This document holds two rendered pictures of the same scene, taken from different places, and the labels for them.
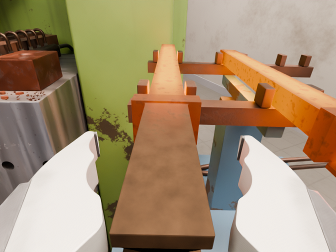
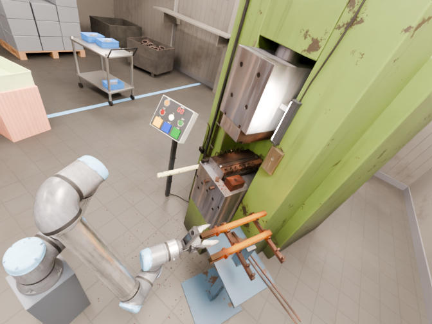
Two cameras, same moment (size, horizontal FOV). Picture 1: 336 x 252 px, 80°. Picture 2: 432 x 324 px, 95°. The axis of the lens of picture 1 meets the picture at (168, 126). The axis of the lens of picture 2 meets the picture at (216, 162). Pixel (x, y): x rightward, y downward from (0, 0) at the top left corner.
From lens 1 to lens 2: 1.03 m
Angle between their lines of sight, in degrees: 43
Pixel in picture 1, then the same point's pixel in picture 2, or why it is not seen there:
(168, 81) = (226, 226)
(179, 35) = (319, 200)
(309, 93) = (234, 248)
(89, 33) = (256, 185)
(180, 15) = (326, 193)
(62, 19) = not seen: hidden behind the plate
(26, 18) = (261, 147)
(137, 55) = (264, 202)
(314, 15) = not seen: outside the picture
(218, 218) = (229, 261)
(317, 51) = not seen: outside the picture
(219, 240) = (224, 262)
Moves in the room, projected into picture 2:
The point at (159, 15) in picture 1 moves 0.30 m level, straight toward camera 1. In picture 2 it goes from (276, 200) to (240, 215)
